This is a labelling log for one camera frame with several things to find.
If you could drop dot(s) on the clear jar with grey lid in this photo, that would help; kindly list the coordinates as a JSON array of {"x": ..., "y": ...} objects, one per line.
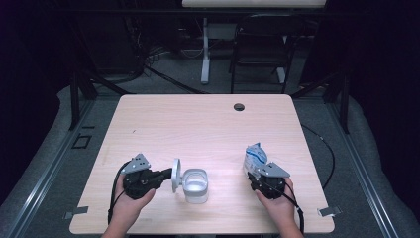
[{"x": 195, "y": 188}]

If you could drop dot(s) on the black metal frame post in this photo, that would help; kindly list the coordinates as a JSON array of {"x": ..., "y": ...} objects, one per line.
[
  {"x": 74, "y": 102},
  {"x": 344, "y": 105}
]

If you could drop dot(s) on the black chair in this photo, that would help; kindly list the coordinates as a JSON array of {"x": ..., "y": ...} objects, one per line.
[{"x": 261, "y": 43}]

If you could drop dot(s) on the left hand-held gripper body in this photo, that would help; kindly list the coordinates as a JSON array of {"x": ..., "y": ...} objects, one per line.
[{"x": 140, "y": 183}]

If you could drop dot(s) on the grey tape strip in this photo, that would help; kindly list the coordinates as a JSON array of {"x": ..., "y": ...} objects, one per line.
[
  {"x": 330, "y": 211},
  {"x": 77, "y": 212}
]

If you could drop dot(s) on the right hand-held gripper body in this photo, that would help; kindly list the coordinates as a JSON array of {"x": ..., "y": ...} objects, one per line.
[{"x": 269, "y": 186}]

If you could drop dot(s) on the white table leg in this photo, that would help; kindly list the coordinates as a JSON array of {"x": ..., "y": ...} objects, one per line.
[{"x": 205, "y": 59}]

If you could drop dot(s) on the white and blue plastic bag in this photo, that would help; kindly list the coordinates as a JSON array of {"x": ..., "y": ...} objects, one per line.
[{"x": 255, "y": 158}]

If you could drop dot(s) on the person's left hand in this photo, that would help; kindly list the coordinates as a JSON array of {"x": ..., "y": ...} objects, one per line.
[{"x": 128, "y": 210}]

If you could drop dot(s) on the person's right hand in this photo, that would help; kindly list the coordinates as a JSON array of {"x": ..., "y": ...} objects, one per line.
[{"x": 284, "y": 210}]

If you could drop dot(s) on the grey under-table box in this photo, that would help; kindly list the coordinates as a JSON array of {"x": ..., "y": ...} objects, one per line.
[{"x": 222, "y": 31}]

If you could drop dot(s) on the black floor socket frame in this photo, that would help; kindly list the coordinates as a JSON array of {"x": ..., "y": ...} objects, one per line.
[{"x": 81, "y": 141}]

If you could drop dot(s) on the grey metal floor rail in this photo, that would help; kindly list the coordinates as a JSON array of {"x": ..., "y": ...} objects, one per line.
[
  {"x": 49, "y": 168},
  {"x": 360, "y": 165}
]

